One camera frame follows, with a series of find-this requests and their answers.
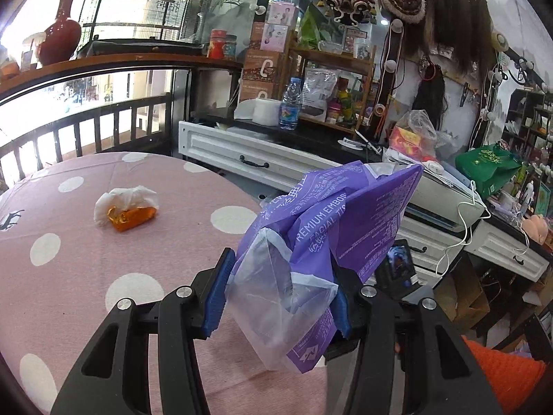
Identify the clear water bottle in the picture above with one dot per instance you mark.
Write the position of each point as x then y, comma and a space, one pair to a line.
290, 106

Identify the orange foam net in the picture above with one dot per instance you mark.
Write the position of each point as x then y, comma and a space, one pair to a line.
134, 218

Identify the green shopping bag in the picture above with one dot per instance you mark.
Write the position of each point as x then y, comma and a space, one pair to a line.
488, 168

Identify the colourful lion hat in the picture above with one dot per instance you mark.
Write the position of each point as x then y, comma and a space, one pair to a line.
345, 0

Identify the crumpled white tissue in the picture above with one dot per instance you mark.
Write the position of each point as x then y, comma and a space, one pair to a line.
125, 196

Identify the red tin can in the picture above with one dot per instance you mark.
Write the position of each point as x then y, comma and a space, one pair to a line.
217, 45

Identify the purple tissue package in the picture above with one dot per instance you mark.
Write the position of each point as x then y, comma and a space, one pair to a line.
345, 216

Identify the clear bag with red contents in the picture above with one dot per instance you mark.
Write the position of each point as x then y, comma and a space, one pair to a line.
414, 134

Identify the pink polka dot tablecloth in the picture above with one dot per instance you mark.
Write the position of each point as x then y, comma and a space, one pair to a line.
86, 268

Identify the dark wooden display shelf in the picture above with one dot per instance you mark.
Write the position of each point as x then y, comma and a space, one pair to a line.
531, 121

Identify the white tissue roll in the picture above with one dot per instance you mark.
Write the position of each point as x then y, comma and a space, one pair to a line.
265, 112

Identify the black hair wig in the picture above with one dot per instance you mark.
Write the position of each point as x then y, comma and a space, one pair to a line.
430, 90

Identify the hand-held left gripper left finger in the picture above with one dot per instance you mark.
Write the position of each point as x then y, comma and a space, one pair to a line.
216, 298

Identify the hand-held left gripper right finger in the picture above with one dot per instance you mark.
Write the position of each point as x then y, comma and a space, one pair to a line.
340, 317

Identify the cardboard box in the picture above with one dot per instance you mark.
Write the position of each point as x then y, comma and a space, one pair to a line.
464, 294

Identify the pink boxes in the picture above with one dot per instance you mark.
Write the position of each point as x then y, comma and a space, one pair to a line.
281, 13

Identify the brown wooden counter shelf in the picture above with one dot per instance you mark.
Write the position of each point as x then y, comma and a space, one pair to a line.
129, 62

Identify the silver foil bag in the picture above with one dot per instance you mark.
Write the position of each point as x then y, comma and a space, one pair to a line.
319, 88

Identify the brown hair wig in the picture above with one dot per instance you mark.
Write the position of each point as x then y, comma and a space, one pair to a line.
458, 21

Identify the plastic drink cup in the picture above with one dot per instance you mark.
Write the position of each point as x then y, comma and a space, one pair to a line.
32, 52

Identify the person's right forearm orange sleeve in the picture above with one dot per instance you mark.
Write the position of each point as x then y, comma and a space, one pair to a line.
501, 376

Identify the wooden storage rack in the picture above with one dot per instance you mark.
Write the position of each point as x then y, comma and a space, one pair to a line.
332, 54

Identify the red ceramic vase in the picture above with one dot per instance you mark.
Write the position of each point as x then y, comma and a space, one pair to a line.
60, 39

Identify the dark balcony railing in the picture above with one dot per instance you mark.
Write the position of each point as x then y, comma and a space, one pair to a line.
86, 116

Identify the stack of brown boxes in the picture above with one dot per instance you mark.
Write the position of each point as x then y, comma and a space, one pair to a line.
261, 69

